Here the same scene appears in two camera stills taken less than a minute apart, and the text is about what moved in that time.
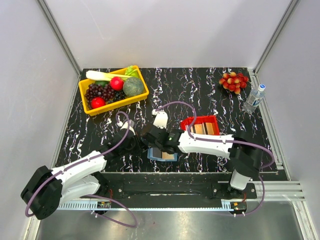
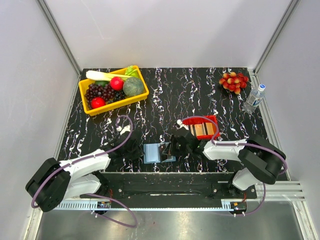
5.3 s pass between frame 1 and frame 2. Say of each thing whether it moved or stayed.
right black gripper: moved
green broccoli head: stayed
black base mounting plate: stayed
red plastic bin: stayed
